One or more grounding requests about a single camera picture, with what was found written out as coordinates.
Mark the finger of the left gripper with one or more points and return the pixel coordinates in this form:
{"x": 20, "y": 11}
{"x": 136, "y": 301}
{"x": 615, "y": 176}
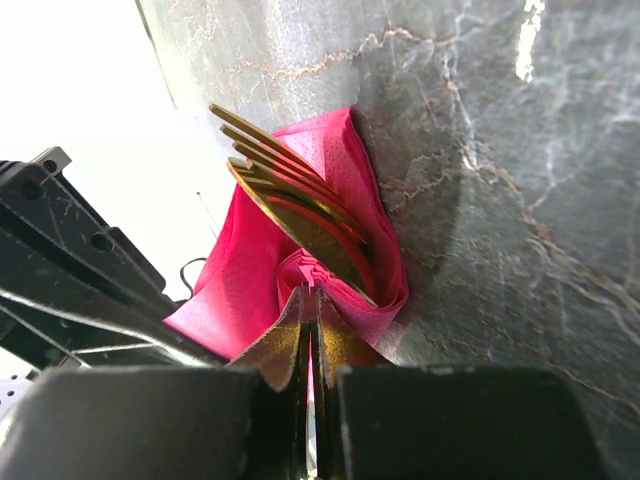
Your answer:
{"x": 74, "y": 290}

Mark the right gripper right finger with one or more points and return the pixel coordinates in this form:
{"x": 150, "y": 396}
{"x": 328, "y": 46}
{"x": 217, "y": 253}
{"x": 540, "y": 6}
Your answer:
{"x": 376, "y": 420}

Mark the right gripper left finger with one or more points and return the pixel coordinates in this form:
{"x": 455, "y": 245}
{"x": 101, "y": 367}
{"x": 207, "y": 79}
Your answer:
{"x": 246, "y": 420}

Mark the pink paper napkin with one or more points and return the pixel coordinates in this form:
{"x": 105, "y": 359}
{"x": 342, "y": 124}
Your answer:
{"x": 254, "y": 266}

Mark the gold spoon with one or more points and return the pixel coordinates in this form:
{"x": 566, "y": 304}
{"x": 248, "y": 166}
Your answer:
{"x": 311, "y": 226}

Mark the gold fork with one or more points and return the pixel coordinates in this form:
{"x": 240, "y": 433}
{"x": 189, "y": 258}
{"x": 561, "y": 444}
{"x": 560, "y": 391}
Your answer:
{"x": 289, "y": 170}

